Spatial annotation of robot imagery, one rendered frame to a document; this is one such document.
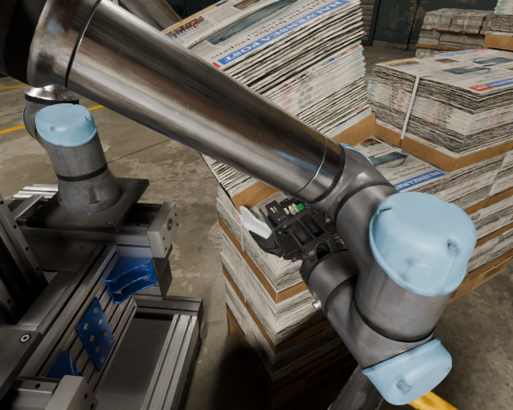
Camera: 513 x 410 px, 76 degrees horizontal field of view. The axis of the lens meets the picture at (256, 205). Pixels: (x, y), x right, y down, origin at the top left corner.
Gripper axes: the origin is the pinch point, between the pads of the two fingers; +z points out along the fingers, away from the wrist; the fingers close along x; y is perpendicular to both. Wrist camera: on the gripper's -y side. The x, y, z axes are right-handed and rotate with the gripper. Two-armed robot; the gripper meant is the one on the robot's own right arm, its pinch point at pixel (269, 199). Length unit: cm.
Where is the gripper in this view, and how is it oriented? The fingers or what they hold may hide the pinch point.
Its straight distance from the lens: 58.0
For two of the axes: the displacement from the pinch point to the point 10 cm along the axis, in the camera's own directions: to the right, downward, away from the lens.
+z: -3.8, -5.3, 7.5
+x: -8.6, 5.0, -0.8
